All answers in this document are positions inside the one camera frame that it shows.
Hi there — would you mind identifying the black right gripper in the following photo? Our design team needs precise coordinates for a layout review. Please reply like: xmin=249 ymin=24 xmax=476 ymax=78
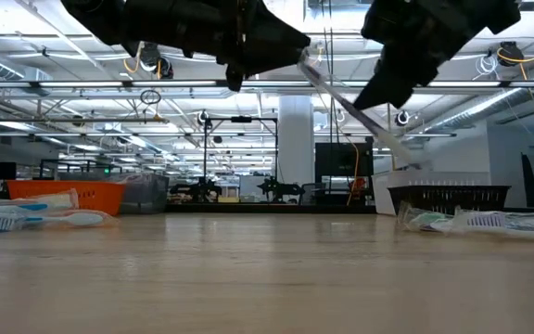
xmin=353 ymin=0 xmax=486 ymax=111

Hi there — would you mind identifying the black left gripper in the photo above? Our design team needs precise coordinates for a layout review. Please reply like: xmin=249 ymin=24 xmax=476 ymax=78
xmin=125 ymin=0 xmax=312 ymax=93

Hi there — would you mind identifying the green toothbrush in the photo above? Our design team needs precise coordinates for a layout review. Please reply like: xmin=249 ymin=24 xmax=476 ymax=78
xmin=400 ymin=203 xmax=453 ymax=232

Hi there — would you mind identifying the black monitor on stand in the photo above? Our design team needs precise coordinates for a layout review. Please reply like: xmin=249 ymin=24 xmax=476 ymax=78
xmin=314 ymin=142 xmax=375 ymax=179

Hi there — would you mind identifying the white building column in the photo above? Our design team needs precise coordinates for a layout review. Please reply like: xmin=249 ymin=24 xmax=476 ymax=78
xmin=277 ymin=95 xmax=315 ymax=186

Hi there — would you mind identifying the black plastic basket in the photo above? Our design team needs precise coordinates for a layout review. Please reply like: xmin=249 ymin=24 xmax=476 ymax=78
xmin=386 ymin=185 xmax=513 ymax=212

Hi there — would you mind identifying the black slanted panel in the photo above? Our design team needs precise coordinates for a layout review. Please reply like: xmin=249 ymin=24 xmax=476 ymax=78
xmin=520 ymin=152 xmax=534 ymax=199

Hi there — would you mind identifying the orange plastic basket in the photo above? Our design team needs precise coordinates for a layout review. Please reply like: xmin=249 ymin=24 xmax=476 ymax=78
xmin=6 ymin=179 xmax=127 ymax=217

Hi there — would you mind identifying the black hanging cable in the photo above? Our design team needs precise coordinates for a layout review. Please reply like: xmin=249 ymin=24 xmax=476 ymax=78
xmin=327 ymin=0 xmax=340 ymax=194

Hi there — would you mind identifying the black gantry frame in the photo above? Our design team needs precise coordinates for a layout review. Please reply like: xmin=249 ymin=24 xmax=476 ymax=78
xmin=203 ymin=116 xmax=279 ymax=191

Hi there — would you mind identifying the black ceiling cable reel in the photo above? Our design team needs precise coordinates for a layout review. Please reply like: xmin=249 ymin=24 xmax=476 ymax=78
xmin=497 ymin=40 xmax=526 ymax=66
xmin=138 ymin=44 xmax=175 ymax=81

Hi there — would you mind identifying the black aluminium table frame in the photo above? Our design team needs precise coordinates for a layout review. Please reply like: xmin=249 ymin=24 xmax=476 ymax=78
xmin=164 ymin=202 xmax=378 ymax=215

